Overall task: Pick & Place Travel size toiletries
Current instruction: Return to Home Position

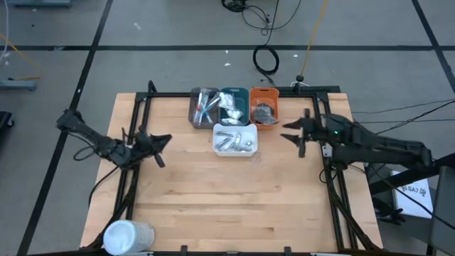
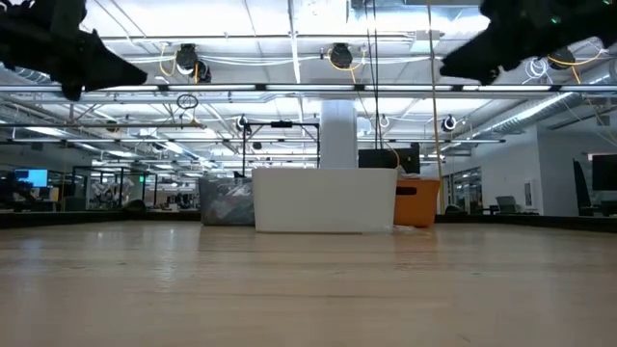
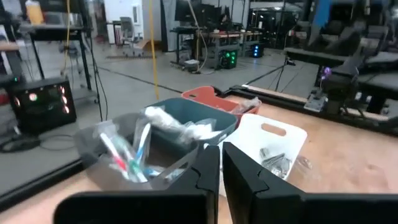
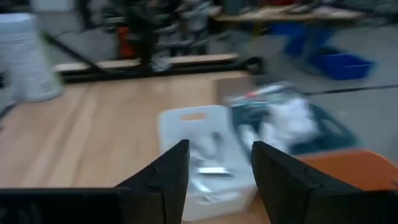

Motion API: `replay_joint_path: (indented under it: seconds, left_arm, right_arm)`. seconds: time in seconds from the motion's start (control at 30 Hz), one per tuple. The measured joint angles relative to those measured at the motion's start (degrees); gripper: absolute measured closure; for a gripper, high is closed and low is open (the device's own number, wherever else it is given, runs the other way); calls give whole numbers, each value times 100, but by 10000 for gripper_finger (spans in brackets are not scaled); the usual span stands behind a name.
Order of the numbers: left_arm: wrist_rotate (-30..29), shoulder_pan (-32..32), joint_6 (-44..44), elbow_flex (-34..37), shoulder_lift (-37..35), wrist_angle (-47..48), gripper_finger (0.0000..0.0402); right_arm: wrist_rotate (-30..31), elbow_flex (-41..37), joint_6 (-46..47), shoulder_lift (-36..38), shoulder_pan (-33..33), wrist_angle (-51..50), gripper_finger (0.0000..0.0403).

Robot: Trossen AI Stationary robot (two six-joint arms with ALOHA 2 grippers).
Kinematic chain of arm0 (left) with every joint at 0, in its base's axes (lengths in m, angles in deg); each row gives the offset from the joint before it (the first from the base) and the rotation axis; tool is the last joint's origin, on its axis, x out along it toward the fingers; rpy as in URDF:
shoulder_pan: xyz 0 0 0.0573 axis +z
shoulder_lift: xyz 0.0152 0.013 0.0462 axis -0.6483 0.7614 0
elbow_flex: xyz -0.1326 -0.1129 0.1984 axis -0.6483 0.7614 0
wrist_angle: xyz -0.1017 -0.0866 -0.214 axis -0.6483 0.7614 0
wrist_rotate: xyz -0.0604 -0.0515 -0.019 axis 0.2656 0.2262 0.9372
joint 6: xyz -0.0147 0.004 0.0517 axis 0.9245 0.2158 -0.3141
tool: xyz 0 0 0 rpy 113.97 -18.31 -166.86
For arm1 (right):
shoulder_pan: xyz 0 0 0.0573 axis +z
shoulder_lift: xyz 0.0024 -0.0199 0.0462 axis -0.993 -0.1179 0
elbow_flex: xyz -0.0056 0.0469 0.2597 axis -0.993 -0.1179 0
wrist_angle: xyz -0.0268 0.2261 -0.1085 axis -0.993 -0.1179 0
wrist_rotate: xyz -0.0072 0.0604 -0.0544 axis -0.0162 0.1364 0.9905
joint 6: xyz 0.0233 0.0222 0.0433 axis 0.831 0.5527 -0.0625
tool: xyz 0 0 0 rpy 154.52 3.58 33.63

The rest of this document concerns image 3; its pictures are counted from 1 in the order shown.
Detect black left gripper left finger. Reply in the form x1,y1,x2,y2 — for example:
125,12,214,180
167,144,221,224

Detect black computer green lights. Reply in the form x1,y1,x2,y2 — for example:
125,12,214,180
219,49,239,70

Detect grey plastic bin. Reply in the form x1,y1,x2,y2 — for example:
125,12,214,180
73,112,200,191

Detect bagged white cotton balls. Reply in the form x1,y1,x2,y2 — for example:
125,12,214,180
143,105,187,134

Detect wooden desk black legs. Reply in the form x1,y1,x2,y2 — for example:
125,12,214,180
170,26,264,71

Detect orange plastic bin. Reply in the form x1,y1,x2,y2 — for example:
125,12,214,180
181,86,262,125

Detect black metal cart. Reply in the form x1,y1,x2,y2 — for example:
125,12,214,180
18,23,94,103

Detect bagged blue white toothbrush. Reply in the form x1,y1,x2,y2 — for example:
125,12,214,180
135,123,152,164

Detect small computer blue lights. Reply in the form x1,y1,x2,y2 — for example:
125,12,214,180
250,43,265,58

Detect black floor cable bundle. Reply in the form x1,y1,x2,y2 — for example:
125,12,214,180
0,133,75,153

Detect black computer pink blue lights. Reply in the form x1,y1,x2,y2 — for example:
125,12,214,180
8,77,78,135

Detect small black tripod stand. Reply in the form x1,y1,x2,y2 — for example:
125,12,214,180
244,55,297,93

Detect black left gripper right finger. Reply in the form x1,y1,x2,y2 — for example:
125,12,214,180
222,141,305,224

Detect bagged white cotton swabs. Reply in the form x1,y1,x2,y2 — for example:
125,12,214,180
182,118,224,141

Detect white plastic bin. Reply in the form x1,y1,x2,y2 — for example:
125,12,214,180
203,113,308,197

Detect bagged red toothbrush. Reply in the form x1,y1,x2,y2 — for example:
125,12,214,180
99,132,131,181

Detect blue hanging cloth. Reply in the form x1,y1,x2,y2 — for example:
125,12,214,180
312,0,332,27

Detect bagged black hair accessories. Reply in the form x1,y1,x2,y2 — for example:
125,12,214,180
229,96,262,114

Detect grey office chair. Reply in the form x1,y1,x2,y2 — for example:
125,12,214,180
119,17,141,58

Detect bagged teal toothbrush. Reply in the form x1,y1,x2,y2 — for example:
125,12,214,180
113,136,149,183

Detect yellow hanging cable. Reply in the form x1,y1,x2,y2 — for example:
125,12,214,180
148,0,160,101
63,0,73,72

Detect teal plastic bin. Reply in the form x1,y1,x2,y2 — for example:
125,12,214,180
144,98,239,147

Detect orange bottle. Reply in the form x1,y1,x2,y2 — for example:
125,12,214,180
24,0,44,26

